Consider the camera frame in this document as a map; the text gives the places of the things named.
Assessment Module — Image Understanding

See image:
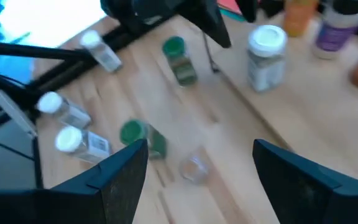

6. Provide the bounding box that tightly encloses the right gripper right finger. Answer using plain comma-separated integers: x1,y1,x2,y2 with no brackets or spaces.
252,139,358,224

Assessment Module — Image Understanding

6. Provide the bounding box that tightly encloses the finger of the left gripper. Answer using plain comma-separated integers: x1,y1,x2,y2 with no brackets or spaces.
178,0,232,49
235,0,258,23

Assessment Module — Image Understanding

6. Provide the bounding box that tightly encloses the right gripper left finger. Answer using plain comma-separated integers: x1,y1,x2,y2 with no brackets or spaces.
0,139,149,224

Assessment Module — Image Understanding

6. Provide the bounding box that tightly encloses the green-lid oregano spice jar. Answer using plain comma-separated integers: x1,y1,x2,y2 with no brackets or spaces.
119,119,168,160
162,35,198,87

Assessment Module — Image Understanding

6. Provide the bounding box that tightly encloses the black-lid orange spice jar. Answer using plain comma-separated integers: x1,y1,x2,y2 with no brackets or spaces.
283,0,319,38

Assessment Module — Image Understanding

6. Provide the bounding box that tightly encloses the white-lid bagel seasoning jar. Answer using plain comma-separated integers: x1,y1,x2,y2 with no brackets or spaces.
35,91,92,128
54,125,111,164
79,29,123,73
247,24,288,93

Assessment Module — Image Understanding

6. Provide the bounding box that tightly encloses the black-lid purple-label spice jar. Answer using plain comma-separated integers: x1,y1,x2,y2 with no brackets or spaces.
311,0,358,60

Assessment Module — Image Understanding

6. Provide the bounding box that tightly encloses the teal pad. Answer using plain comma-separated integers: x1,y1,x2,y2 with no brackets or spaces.
219,9,246,23

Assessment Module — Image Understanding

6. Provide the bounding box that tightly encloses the red notebook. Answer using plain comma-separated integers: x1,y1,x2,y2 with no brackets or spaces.
218,0,242,15

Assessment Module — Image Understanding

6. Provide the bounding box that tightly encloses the small cork-lid glass jar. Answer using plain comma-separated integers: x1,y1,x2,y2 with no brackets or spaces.
178,149,211,184

